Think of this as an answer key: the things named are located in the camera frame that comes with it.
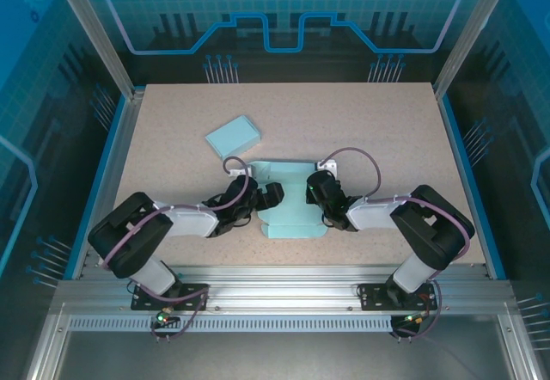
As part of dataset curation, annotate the light blue paper box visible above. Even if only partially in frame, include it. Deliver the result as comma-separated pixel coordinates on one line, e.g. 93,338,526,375
205,114,263,165
250,159,333,241

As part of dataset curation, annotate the blue table edge strip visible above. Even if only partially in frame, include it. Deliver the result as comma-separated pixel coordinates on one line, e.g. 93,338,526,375
438,95,508,280
64,95,130,280

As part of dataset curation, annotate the small LED connector board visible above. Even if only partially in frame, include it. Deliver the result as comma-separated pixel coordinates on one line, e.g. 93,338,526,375
155,309,180,328
402,310,431,326

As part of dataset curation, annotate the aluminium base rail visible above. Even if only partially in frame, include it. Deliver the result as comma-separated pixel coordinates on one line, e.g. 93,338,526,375
49,263,516,317

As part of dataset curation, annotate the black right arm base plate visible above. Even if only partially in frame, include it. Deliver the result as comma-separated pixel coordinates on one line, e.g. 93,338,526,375
356,282,435,312

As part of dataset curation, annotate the slotted aluminium cable duct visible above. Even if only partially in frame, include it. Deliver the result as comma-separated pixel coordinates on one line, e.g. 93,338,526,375
67,315,394,334

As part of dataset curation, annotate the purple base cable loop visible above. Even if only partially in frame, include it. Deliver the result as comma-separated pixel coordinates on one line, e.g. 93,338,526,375
389,289,443,343
150,285,211,343

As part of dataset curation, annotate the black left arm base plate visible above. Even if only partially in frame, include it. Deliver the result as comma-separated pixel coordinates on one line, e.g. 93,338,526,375
131,283,211,312

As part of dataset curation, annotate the aluminium frame post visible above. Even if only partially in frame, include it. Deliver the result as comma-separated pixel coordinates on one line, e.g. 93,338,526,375
47,0,146,100
432,0,520,96

